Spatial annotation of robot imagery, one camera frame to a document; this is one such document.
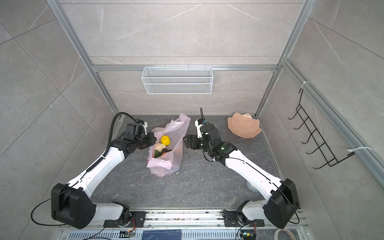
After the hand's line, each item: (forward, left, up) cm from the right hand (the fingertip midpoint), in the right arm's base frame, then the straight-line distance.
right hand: (189, 137), depth 77 cm
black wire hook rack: (-7, -59, +7) cm, 60 cm away
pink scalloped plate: (+26, -41, -22) cm, 54 cm away
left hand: (+5, +18, -3) cm, 19 cm away
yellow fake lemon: (+11, +17, -18) cm, 27 cm away
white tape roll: (-41, -40, -23) cm, 62 cm away
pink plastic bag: (-15, +9, +1) cm, 18 cm away
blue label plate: (-40, +8, -22) cm, 46 cm away
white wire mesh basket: (+44, +6, +6) cm, 45 cm away
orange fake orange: (0, +17, -17) cm, 24 cm away
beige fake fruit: (+6, +20, -18) cm, 28 cm away
